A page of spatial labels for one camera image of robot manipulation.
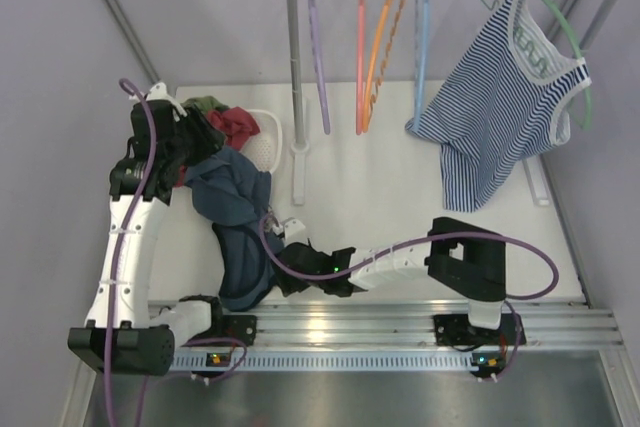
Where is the light blue hanger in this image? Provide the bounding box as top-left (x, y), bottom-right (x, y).
top-left (411, 0), bottom-right (430, 133)

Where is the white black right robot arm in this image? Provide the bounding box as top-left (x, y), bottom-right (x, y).
top-left (271, 217), bottom-right (507, 347)

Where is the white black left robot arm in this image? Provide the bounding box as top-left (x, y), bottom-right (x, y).
top-left (67, 100), bottom-right (226, 376)

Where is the purple hanger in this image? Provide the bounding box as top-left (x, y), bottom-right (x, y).
top-left (307, 0), bottom-right (331, 135)

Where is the orange hanger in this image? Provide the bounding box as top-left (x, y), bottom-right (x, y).
top-left (361, 0), bottom-right (407, 133)

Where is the pink hanger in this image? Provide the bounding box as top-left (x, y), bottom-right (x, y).
top-left (356, 0), bottom-right (366, 135)

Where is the blue white striped tank top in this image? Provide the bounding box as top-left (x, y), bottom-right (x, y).
top-left (405, 0), bottom-right (592, 212)

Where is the green hanger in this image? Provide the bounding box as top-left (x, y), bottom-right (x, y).
top-left (480, 0), bottom-right (593, 131)

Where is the olive green shirt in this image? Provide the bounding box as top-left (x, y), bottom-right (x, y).
top-left (182, 96), bottom-right (229, 114)

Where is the red shirt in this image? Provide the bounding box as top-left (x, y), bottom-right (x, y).
top-left (205, 107), bottom-right (261, 151)

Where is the white laundry basket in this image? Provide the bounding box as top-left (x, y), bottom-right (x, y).
top-left (240, 109), bottom-right (284, 174)

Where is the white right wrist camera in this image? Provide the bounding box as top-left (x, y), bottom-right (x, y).
top-left (264, 216), bottom-right (308, 244)

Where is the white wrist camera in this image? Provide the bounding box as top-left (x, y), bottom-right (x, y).
top-left (264, 216), bottom-right (308, 244)
top-left (120, 79), bottom-right (187, 122)

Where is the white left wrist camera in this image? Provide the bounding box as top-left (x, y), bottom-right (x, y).
top-left (120, 79), bottom-right (187, 122)

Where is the white slotted cable duct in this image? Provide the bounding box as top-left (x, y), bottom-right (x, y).
top-left (170, 350), bottom-right (478, 372)

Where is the aluminium mounting rail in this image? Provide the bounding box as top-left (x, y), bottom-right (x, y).
top-left (144, 298), bottom-right (621, 350)

